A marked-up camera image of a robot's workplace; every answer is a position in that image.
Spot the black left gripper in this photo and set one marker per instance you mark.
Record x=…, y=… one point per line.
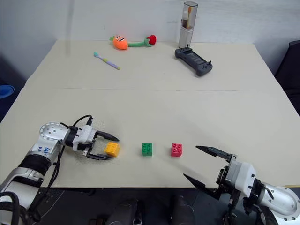
x=95, y=142

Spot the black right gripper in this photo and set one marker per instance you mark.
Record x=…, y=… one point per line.
x=222, y=181

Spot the yellow toy brick cube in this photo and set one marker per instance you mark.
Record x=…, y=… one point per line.
x=112, y=149

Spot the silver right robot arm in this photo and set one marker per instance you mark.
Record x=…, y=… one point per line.
x=281, y=199

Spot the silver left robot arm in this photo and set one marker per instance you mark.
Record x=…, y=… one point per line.
x=47, y=138

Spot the red toy brick cube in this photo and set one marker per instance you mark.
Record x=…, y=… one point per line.
x=176, y=150

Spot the green toy brick cube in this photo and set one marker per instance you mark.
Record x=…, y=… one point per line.
x=147, y=150

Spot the pastel child toothbrush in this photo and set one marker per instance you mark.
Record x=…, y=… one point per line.
x=106, y=61

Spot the orange carrot plush toy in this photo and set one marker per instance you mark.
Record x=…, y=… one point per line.
x=120, y=43

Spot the grey handheld remote controller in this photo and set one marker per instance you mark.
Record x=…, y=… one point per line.
x=194, y=59

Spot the blue round object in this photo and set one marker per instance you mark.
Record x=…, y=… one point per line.
x=5, y=91

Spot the red rose plush toy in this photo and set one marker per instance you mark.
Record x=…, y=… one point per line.
x=152, y=39

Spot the black chair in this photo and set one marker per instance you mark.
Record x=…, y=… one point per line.
x=290, y=70

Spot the clear tall toothbrush case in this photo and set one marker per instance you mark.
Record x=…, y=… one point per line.
x=186, y=37

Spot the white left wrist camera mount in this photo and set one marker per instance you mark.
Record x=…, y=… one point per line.
x=85, y=134

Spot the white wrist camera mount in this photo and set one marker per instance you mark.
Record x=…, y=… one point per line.
x=85, y=134
x=243, y=178

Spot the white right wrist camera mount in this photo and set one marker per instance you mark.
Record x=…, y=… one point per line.
x=243, y=178

